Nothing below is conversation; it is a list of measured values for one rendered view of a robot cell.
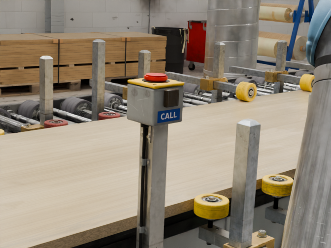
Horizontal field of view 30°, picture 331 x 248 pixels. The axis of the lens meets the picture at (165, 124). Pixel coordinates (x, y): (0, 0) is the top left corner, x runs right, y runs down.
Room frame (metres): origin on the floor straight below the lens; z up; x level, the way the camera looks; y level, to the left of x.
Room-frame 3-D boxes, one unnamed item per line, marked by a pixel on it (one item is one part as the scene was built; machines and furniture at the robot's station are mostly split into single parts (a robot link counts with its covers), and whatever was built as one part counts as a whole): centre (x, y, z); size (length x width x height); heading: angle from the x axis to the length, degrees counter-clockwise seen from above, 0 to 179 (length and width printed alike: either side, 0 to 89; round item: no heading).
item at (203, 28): (10.03, -0.69, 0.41); 0.76 x 0.48 x 0.81; 134
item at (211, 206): (1.34, -0.11, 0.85); 0.08 x 0.08 x 0.11
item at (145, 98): (1.04, 0.02, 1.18); 0.07 x 0.07 x 0.08; 44
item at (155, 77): (1.04, 0.02, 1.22); 0.04 x 0.04 x 0.02
